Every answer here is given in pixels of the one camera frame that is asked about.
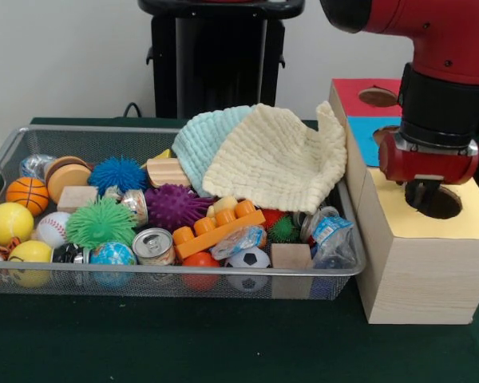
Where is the yellow tennis ball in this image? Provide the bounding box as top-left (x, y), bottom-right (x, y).
top-left (0, 202), bottom-right (35, 247)

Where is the silver soda can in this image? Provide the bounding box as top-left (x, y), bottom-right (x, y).
top-left (132, 227), bottom-right (176, 267)

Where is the green spiky ball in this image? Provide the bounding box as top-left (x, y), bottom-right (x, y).
top-left (65, 195), bottom-right (139, 251)

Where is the wooden box with three holes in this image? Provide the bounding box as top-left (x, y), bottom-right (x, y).
top-left (323, 77), bottom-right (479, 325)

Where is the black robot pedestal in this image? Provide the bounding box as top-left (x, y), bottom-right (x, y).
top-left (137, 0), bottom-right (307, 120)

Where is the mint knitted cloth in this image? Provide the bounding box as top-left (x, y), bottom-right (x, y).
top-left (171, 104), bottom-right (260, 199)

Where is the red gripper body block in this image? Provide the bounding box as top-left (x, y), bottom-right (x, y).
top-left (378, 131), bottom-right (479, 187)

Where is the large blue spiky ball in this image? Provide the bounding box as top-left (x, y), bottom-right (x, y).
top-left (87, 155), bottom-right (149, 196)

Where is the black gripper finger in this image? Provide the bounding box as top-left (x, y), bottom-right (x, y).
top-left (422, 180), bottom-right (444, 212)
top-left (405, 179), bottom-right (425, 210)

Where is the cream knitted cloth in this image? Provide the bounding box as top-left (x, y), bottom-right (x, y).
top-left (202, 100), bottom-right (348, 215)

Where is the silver mesh bin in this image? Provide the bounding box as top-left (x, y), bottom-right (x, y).
top-left (0, 124), bottom-right (368, 301)

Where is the black cable loop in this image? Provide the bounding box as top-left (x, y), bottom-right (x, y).
top-left (122, 102), bottom-right (144, 119)

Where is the orange basketball toy ball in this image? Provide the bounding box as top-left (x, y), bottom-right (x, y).
top-left (6, 176), bottom-right (50, 216)

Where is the orange plastic block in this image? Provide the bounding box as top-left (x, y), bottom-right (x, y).
top-left (172, 199), bottom-right (267, 260)

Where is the white baseball toy ball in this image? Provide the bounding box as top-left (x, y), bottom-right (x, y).
top-left (35, 211), bottom-right (72, 249)

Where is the purple spiky ball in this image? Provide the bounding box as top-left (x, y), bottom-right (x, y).
top-left (144, 183), bottom-right (212, 233)

